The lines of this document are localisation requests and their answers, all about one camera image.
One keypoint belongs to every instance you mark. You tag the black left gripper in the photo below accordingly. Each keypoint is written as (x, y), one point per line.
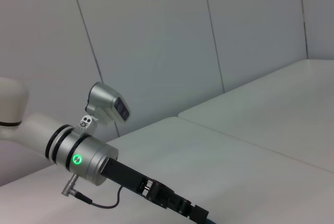
(128, 177)

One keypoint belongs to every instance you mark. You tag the teal t-shirt with FREE print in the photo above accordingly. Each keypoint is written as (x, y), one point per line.
(210, 221)

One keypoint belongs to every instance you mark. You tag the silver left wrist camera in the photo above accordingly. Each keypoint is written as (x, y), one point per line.
(107, 102)

